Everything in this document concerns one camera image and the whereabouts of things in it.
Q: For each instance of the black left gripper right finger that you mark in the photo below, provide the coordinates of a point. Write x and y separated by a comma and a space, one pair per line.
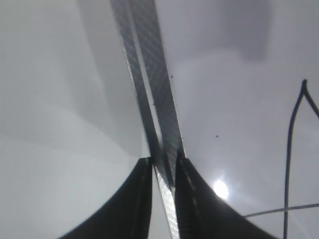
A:
201, 214

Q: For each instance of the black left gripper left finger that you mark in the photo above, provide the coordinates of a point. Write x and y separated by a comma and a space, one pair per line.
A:
127, 214

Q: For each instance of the white board with aluminium frame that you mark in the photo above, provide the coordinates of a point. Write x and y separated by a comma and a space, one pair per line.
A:
233, 85

